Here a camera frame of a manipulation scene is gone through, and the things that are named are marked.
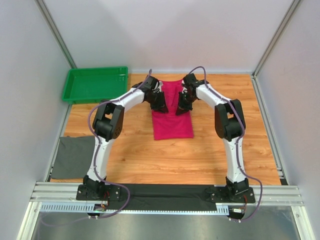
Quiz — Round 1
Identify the aluminium corner post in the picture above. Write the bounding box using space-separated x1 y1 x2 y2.
35 0 77 69
251 0 304 77

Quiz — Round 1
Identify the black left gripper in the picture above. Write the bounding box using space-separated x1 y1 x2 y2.
146 91 169 115

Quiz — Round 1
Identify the aluminium front frame rail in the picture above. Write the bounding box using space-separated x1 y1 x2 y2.
17 182 315 240

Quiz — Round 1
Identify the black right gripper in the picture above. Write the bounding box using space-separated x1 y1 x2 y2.
175 92 197 116

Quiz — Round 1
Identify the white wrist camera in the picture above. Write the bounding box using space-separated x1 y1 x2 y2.
181 83 188 93
153 80 163 93

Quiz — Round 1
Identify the green plastic tray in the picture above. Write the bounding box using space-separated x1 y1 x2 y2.
61 66 128 105

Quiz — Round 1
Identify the right aluminium corner post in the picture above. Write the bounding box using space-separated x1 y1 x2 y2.
251 0 304 77

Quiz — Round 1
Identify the folded grey t shirt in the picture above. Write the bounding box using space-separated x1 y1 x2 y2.
51 136 95 180

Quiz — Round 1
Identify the left aluminium corner post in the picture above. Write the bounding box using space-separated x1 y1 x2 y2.
35 0 77 69

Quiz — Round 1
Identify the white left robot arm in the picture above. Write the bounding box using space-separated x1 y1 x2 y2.
76 75 169 201

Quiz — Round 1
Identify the magenta t shirt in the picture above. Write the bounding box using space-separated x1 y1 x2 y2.
151 79 194 141

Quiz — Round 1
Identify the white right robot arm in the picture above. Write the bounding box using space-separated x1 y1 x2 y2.
175 73 249 202

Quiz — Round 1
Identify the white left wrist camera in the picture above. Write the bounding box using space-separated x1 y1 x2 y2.
153 80 163 93

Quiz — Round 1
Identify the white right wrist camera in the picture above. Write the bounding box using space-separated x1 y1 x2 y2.
181 83 188 93

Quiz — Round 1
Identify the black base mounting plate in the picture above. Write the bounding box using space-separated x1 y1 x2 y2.
76 184 256 204

